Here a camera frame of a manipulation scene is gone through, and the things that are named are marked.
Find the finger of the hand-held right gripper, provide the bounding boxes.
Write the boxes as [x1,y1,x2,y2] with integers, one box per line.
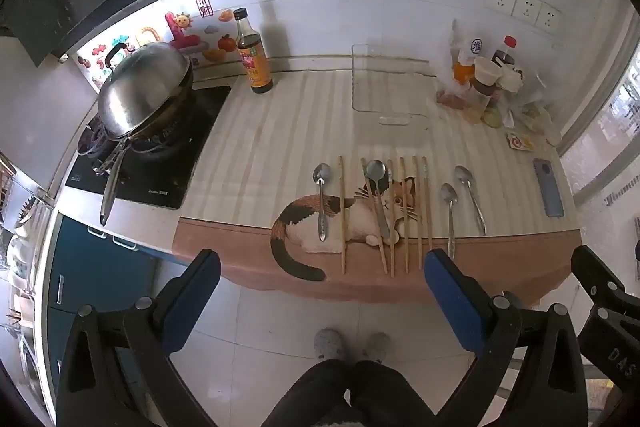
[571,245,640,308]

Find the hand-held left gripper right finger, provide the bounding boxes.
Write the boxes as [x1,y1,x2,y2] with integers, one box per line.
[424,248,588,427]

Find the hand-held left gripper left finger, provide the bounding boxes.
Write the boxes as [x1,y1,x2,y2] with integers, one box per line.
[57,248,223,427]

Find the group of wooden chopsticks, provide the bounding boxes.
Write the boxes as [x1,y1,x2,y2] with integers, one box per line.
[339,156,433,278]

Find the metal spoon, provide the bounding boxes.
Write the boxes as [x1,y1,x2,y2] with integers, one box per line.
[366,159,392,242]
[313,163,333,242]
[440,183,458,259]
[454,165,487,236]

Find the clear rectangular tray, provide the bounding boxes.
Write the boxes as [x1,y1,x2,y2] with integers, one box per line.
[351,43,432,130]

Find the grey slipper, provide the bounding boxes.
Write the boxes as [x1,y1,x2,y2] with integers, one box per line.
[361,332,392,363]
[314,328,347,360]

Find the grey smartphone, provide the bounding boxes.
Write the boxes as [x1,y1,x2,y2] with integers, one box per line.
[532,158,566,218]

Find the blue kitchen cabinet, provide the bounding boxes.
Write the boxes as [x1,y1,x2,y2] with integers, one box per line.
[30,212,166,408]

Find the person's right leg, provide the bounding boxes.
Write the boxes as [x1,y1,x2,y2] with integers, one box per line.
[350,359,436,427]

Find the black gas stove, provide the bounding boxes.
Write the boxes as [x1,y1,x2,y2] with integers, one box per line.
[65,84,233,210]

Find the crumpled clear plastic bag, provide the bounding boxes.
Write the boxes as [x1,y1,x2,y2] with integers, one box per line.
[510,77,563,146]

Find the window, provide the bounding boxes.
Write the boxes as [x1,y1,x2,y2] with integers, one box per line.
[557,7,640,228]

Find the dish rack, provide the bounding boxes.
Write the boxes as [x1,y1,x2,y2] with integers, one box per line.
[0,152,56,323]

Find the brown lidded jar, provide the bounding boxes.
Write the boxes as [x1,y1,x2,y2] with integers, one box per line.
[467,79,496,124]

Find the cat printed striped mat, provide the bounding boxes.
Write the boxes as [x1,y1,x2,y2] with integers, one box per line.
[172,69,583,305]

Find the steel wok lid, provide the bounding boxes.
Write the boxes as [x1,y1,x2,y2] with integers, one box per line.
[97,42,195,141]

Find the cream plastic cup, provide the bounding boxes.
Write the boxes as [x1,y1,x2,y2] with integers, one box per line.
[473,57,502,84]

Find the orange bottle with white label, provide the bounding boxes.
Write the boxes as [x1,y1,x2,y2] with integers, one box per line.
[452,38,483,86]

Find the dark bottle with red cap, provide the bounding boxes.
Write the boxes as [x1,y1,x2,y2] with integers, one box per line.
[490,35,518,68]

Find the soy sauce bottle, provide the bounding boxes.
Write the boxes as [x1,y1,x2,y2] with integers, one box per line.
[233,8,274,95]

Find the wok with long handle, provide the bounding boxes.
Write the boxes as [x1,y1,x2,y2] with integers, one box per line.
[92,77,196,227]

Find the colourful cartoon wall stickers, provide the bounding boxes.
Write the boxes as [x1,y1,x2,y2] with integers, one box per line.
[75,9,237,88]

